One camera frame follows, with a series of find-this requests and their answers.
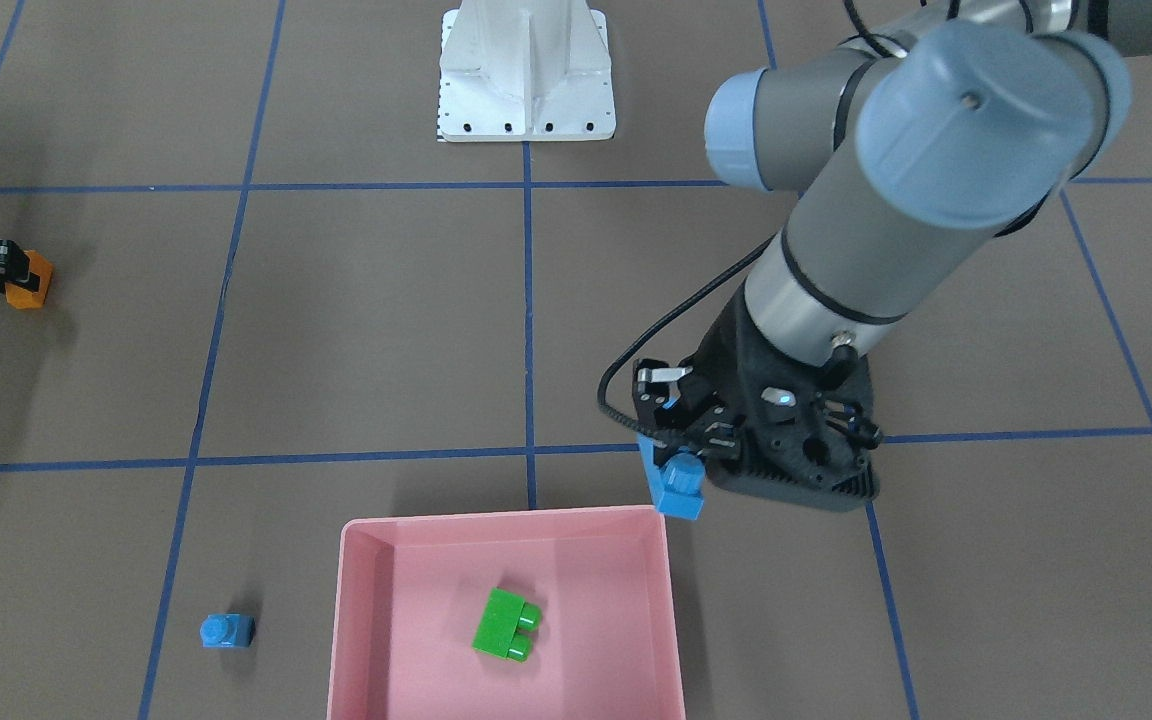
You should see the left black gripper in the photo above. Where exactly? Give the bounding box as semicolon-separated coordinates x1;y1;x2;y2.
632;295;882;511

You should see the orange block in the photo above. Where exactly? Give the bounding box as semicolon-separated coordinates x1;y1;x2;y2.
3;250;55;311

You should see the long blue block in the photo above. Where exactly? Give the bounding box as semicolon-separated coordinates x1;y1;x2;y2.
636;435;705;521

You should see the green block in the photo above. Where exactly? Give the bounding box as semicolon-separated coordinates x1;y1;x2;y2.
471;588;543;664

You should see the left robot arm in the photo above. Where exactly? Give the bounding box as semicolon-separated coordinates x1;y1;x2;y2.
596;1;1152;520

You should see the pink plastic box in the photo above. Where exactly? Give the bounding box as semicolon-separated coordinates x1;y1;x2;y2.
326;506;685;719

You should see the small blue block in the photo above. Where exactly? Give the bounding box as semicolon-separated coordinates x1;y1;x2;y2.
198;612;255;650

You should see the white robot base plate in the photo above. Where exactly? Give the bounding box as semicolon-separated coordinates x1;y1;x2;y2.
435;1;617;143

